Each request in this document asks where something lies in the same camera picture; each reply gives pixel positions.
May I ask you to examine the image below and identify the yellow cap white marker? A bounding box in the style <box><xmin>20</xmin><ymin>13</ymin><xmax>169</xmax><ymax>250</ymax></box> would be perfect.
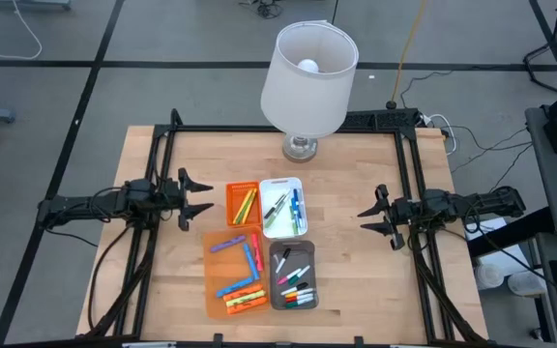
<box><xmin>284</xmin><ymin>287</ymin><xmax>315</xmax><ymax>300</ymax></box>

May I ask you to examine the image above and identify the pink cap white marker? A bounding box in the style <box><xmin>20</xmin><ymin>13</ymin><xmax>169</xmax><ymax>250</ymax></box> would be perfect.
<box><xmin>277</xmin><ymin>267</ymin><xmax>303</xmax><ymax>286</ymax></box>

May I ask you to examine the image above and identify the slim yellow highlighter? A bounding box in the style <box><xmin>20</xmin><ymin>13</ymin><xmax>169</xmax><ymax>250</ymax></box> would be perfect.
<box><xmin>232</xmin><ymin>188</ymin><xmax>253</xmax><ymax>225</ymax></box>

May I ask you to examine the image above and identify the fat sky blue marker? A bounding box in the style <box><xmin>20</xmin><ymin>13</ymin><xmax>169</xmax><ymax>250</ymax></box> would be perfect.
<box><xmin>215</xmin><ymin>275</ymin><xmax>256</xmax><ymax>300</ymax></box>
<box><xmin>242</xmin><ymin>242</ymin><xmax>261</xmax><ymax>282</ymax></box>

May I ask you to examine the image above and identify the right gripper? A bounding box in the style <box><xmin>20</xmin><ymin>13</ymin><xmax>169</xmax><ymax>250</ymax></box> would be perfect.
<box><xmin>356</xmin><ymin>183</ymin><xmax>409</xmax><ymax>252</ymax></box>

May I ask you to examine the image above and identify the black perforated electronics box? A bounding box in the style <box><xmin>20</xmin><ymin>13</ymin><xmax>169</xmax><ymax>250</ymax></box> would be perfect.
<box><xmin>340</xmin><ymin>107</ymin><xmax>421</xmax><ymax>132</ymax></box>

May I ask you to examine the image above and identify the teal cap white marker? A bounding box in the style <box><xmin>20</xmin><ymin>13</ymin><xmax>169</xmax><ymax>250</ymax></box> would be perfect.
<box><xmin>287</xmin><ymin>264</ymin><xmax>311</xmax><ymax>286</ymax></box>

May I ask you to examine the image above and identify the slim orange highlighter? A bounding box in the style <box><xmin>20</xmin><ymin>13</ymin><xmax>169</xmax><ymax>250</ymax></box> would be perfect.
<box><xmin>241</xmin><ymin>188</ymin><xmax>259</xmax><ymax>226</ymax></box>

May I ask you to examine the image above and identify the dark blue cap white marker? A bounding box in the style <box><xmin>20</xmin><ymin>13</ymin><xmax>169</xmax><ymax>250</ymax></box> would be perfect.
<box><xmin>294</xmin><ymin>197</ymin><xmax>305</xmax><ymax>234</ymax></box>

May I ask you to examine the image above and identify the red cap white marker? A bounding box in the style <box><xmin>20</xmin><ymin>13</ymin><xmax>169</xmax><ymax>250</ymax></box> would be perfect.
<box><xmin>284</xmin><ymin>292</ymin><xmax>315</xmax><ymax>305</ymax></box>

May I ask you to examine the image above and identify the purple highlighter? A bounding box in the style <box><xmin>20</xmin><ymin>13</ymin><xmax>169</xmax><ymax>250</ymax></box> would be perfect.
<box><xmin>209</xmin><ymin>234</ymin><xmax>248</xmax><ymax>254</ymax></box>

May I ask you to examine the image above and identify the green cap white marker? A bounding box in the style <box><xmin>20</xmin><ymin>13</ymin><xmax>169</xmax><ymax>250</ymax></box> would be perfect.
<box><xmin>284</xmin><ymin>296</ymin><xmax>316</xmax><ymax>309</ymax></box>

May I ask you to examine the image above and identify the small orange translucent bin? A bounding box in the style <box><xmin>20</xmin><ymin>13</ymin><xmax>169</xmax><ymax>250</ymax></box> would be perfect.
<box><xmin>224</xmin><ymin>180</ymin><xmax>264</xmax><ymax>228</ymax></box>

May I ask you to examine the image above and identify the black cable bundle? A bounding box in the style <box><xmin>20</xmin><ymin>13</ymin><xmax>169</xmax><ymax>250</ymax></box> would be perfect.
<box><xmin>238</xmin><ymin>0</ymin><xmax>285</xmax><ymax>20</ymax></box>

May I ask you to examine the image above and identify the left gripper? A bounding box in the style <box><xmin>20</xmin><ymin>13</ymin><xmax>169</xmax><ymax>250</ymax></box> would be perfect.
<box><xmin>161</xmin><ymin>166</ymin><xmax>216</xmax><ymax>232</ymax></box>

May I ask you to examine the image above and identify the brown cap white marker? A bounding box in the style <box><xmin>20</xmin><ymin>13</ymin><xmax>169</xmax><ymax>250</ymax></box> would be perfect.
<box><xmin>263</xmin><ymin>189</ymin><xmax>292</xmax><ymax>220</ymax></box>

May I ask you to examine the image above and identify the yellow extension cable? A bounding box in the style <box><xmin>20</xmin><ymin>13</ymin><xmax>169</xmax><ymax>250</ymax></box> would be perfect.
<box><xmin>388</xmin><ymin>0</ymin><xmax>428</xmax><ymax>110</ymax></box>

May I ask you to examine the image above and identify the clear plastic cup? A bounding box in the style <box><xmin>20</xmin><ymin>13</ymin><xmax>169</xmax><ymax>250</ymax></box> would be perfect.
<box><xmin>507</xmin><ymin>269</ymin><xmax>548</xmax><ymax>298</ymax></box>
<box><xmin>474</xmin><ymin>262</ymin><xmax>506</xmax><ymax>291</ymax></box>

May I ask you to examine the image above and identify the slim green highlighter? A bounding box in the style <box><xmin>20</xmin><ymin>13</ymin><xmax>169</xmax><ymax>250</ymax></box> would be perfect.
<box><xmin>236</xmin><ymin>189</ymin><xmax>256</xmax><ymax>226</ymax></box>

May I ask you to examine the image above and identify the lime yellow highlighter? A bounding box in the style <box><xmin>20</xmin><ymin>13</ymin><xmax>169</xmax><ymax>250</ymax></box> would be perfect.
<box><xmin>224</xmin><ymin>289</ymin><xmax>267</xmax><ymax>308</ymax></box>

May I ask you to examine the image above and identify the large orange translucent bin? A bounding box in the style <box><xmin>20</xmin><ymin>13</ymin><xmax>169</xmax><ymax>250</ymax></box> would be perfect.
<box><xmin>202</xmin><ymin>225</ymin><xmax>271</xmax><ymax>321</ymax></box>

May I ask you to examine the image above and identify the grey translucent bin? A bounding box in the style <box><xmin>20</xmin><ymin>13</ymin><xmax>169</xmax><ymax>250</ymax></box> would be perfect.
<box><xmin>268</xmin><ymin>239</ymin><xmax>320</xmax><ymax>311</ymax></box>

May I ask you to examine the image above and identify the white plastic bin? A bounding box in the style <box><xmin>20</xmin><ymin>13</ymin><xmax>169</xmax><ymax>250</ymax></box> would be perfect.
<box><xmin>258</xmin><ymin>176</ymin><xmax>309</xmax><ymax>241</ymax></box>

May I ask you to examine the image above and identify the black cap white marker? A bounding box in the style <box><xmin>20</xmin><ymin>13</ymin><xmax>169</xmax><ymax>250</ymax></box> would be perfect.
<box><xmin>279</xmin><ymin>281</ymin><xmax>310</xmax><ymax>298</ymax></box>
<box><xmin>275</xmin><ymin>246</ymin><xmax>292</xmax><ymax>275</ymax></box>

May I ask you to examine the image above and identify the white floor cable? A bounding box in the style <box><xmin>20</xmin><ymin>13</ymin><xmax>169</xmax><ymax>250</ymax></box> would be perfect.
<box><xmin>0</xmin><ymin>0</ymin><xmax>44</xmax><ymax>62</ymax></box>

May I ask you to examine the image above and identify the white paper sheet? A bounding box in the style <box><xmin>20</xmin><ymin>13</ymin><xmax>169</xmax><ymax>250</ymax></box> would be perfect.
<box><xmin>461</xmin><ymin>216</ymin><xmax>526</xmax><ymax>279</ymax></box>

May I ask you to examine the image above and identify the white shade table lamp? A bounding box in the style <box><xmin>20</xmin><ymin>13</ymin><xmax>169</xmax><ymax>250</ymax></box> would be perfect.
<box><xmin>259</xmin><ymin>19</ymin><xmax>361</xmax><ymax>164</ymax></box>

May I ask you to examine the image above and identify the pink highlighter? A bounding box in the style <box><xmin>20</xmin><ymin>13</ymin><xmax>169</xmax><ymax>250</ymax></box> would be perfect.
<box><xmin>250</xmin><ymin>232</ymin><xmax>265</xmax><ymax>273</ymax></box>

